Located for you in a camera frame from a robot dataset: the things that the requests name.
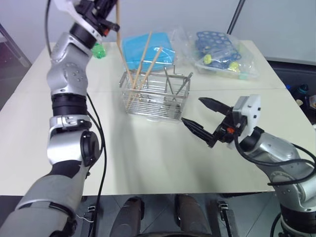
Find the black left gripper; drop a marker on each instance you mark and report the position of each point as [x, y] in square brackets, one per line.
[98, 23]

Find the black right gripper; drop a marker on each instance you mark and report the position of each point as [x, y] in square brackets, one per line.
[232, 128]

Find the wooden chopstick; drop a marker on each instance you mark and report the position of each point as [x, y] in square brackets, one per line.
[126, 65]
[119, 37]
[141, 61]
[153, 61]

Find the metal spoon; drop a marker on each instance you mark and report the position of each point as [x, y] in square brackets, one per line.
[168, 80]

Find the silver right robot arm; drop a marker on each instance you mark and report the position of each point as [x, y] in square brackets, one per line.
[279, 153]

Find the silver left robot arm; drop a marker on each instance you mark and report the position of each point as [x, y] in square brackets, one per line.
[66, 74]

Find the metal utensil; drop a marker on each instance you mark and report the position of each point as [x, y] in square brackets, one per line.
[185, 82]

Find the green soda bottle yellow cap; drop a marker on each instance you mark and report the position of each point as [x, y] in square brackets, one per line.
[100, 51]

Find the blue plastic lidded box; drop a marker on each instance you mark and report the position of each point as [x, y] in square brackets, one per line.
[134, 49]

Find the pale teal tube cap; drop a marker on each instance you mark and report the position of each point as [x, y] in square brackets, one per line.
[243, 76]

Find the yellow capped tube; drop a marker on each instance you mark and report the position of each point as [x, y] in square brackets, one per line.
[234, 67]

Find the clear tube with yellow cap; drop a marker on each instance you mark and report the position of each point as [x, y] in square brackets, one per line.
[207, 59]

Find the clear plastic bag with rack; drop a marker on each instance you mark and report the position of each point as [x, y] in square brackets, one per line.
[249, 69]

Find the empty clear plastic bag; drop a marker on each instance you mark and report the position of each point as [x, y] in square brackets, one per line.
[181, 42]

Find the blue test tube rack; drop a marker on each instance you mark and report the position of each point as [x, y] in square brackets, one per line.
[212, 37]

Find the cream coloured small object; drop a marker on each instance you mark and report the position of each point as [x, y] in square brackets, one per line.
[299, 102]

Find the dark rounded leg shape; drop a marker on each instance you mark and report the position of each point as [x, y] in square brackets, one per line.
[190, 214]
[130, 217]

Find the dark bottle with teal cap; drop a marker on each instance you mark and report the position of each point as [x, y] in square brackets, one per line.
[303, 90]

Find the black slanted pole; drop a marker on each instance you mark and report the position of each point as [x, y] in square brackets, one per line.
[237, 14]

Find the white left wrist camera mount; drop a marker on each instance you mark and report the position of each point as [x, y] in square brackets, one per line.
[65, 5]

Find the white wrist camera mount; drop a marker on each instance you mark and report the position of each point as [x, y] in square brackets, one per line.
[65, 5]
[253, 111]

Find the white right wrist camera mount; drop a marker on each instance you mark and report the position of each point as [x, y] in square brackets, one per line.
[253, 111]

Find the black stand bracket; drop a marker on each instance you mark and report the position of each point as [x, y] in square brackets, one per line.
[224, 207]
[91, 209]

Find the dark metal frame bars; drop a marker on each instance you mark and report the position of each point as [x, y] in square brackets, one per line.
[14, 47]

